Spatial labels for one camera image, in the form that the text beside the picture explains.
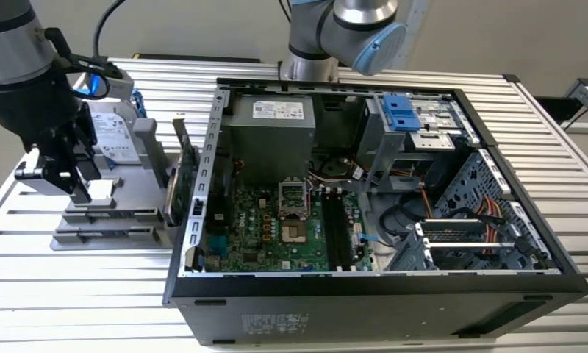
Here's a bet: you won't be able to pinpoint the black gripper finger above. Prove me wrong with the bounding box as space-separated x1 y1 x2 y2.
28 109 101 204

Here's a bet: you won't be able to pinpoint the dark blue RAM stick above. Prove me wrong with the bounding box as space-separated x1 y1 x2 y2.
61 228 153 239

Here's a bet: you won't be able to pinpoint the hard disk in blue carrier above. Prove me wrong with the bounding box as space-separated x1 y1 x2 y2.
85 86 148 170

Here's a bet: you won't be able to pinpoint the silver CPU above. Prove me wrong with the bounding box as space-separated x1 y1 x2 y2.
88 179 115 199

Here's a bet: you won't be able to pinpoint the grey plastic parts rack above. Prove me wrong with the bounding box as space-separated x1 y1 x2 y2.
49 117 185 253

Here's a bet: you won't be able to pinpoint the green graphics card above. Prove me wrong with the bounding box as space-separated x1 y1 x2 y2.
161 113 200 227

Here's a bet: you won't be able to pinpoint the black expansion slot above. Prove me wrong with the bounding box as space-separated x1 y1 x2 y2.
209 185 231 236

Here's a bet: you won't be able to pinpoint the grey power supply unit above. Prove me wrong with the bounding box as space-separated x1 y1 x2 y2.
224 93 317 185

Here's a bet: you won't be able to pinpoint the green motherboard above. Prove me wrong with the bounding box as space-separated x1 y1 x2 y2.
203 183 373 273

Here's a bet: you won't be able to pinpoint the metal socket cover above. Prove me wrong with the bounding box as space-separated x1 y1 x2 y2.
277 177 309 218

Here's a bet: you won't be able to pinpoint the CPU socket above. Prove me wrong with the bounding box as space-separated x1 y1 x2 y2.
280 219 309 244

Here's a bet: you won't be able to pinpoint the blue plastic drive latch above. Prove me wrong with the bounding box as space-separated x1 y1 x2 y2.
380 94 420 132

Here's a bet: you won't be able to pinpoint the metal drive cage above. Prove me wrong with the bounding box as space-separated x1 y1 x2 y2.
357 93 476 192

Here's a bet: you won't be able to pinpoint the black open PC case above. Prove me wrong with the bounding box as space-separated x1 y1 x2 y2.
161 76 588 346

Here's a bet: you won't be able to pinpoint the metal disk bay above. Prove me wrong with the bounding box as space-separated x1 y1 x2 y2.
387 216 520 271

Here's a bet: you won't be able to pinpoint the black rectangular block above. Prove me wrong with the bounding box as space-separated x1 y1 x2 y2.
534 96 583 124

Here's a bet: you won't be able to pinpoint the black camera bracket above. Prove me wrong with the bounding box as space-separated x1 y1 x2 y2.
43 27 124 80

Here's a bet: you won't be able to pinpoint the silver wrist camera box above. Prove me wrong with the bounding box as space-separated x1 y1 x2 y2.
76 60 135 101

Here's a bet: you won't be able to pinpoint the black camera cable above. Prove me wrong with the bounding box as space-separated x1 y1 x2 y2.
93 0 128 65

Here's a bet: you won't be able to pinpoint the black looped cable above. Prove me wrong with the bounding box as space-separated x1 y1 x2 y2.
379 202 425 248

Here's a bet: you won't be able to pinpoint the thin orange wires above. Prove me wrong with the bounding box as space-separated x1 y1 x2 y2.
391 167 434 221

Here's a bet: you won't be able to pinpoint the black flat data cable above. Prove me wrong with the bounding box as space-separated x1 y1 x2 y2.
439 207 508 226

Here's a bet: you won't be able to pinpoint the orange yellow red wire bundle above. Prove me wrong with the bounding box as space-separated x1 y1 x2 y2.
475 196 506 254

